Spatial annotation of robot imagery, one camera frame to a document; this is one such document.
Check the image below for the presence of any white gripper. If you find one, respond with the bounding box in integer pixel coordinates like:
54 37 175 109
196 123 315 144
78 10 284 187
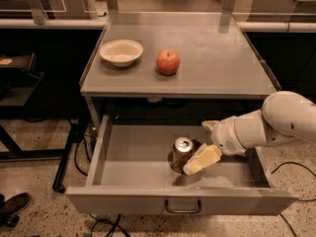
183 117 246 175

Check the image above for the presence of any orange soda can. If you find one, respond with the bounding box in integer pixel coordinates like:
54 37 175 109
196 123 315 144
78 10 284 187
171 137 194 173

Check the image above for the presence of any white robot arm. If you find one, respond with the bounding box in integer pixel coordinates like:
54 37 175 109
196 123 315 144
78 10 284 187
184 91 316 175

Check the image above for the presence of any grey open top drawer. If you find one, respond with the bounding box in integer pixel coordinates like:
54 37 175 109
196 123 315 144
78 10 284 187
66 117 297 215

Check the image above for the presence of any grey counter cabinet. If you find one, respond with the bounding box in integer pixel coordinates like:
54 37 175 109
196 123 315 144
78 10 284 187
80 13 277 126

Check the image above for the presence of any red apple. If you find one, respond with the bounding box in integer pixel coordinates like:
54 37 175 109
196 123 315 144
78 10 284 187
156 49 180 75

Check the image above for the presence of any white paper bowl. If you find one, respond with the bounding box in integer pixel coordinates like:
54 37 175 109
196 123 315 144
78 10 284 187
99 39 143 67

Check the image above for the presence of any black shoe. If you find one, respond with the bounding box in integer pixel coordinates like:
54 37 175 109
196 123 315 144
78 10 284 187
0 193 31 227

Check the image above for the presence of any black drawer handle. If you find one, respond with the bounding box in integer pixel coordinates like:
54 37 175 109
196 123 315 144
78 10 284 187
164 199 201 214

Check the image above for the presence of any black floor cable right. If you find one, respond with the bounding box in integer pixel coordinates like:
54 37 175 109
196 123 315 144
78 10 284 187
270 161 316 237

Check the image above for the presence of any black floor cable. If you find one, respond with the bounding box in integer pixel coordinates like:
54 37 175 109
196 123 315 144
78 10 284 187
82 213 132 237
270 161 316 237

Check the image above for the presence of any black floor cable front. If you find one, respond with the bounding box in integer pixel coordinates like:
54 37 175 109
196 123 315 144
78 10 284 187
82 213 132 237

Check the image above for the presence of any white horizontal rail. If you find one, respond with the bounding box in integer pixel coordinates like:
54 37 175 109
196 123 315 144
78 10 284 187
0 19 108 30

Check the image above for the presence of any black table leg frame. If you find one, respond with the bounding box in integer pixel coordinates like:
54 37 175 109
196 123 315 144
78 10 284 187
0 116 87 194

